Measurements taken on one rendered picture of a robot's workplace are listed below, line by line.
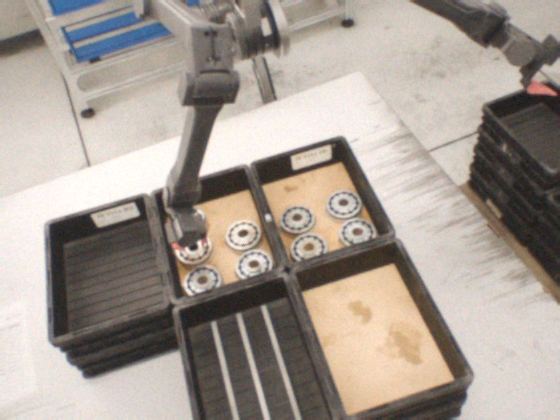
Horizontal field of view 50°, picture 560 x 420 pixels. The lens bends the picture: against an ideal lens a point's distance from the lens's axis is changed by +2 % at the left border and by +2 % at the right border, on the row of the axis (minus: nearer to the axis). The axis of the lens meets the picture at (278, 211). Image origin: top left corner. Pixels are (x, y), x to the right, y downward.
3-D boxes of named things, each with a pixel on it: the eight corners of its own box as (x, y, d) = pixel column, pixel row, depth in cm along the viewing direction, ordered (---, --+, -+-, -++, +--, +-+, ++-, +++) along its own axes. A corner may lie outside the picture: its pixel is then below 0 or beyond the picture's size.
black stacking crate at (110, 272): (61, 246, 175) (44, 223, 167) (159, 217, 178) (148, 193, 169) (68, 365, 151) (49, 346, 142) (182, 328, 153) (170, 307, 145)
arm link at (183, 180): (234, 62, 113) (180, 63, 109) (243, 84, 111) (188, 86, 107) (197, 185, 148) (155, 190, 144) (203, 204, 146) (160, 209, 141)
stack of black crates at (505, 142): (463, 182, 258) (480, 104, 223) (524, 158, 262) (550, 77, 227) (522, 250, 233) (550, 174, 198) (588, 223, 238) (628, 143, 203)
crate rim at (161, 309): (46, 226, 168) (43, 221, 166) (150, 196, 171) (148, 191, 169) (51, 350, 143) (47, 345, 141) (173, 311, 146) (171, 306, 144)
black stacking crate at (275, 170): (254, 188, 181) (249, 163, 172) (344, 161, 183) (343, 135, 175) (292, 293, 156) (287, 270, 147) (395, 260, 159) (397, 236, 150)
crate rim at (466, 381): (288, 274, 148) (287, 269, 147) (398, 240, 151) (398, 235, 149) (343, 428, 124) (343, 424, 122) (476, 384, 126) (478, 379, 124)
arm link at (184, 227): (198, 178, 144) (164, 182, 141) (212, 213, 138) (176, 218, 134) (192, 210, 153) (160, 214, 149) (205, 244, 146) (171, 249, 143)
